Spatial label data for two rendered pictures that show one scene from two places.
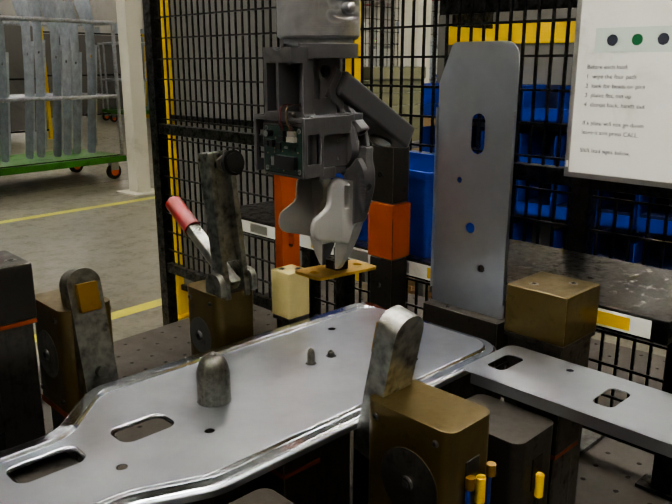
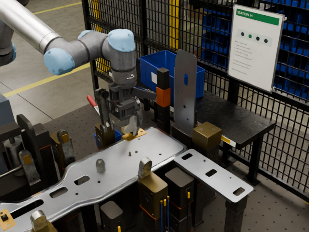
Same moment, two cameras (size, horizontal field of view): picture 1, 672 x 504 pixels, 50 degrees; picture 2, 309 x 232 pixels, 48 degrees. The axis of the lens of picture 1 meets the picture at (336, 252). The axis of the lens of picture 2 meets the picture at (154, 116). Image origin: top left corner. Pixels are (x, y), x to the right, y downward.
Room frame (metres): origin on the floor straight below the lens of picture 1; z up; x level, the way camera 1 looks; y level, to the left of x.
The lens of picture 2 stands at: (-0.29, -0.17, 1.81)
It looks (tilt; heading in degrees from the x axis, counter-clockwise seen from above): 32 degrees down; 6
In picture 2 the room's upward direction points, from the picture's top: 2 degrees counter-clockwise
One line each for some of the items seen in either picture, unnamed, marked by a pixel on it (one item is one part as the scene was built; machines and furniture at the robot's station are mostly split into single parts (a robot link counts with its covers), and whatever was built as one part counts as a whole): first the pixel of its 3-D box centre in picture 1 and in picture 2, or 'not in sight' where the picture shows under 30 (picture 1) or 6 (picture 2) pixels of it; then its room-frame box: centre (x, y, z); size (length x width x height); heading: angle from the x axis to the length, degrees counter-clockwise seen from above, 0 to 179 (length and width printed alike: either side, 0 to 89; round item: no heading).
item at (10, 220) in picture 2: not in sight; (4, 217); (0.40, 0.36, 1.01); 0.08 x 0.04 x 0.01; 44
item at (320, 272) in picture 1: (336, 265); (134, 133); (0.70, 0.00, 1.12); 0.08 x 0.04 x 0.01; 134
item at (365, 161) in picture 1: (350, 176); (135, 113); (0.68, -0.01, 1.21); 0.05 x 0.02 x 0.09; 44
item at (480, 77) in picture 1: (471, 181); (184, 93); (0.90, -0.17, 1.17); 0.12 x 0.01 x 0.34; 44
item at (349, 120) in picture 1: (313, 111); (124, 97); (0.67, 0.02, 1.27); 0.09 x 0.08 x 0.12; 134
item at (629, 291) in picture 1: (421, 247); (178, 95); (1.17, -0.14, 1.02); 0.90 x 0.22 x 0.03; 44
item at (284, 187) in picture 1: (289, 343); not in sight; (0.91, 0.06, 0.95); 0.03 x 0.01 x 0.50; 134
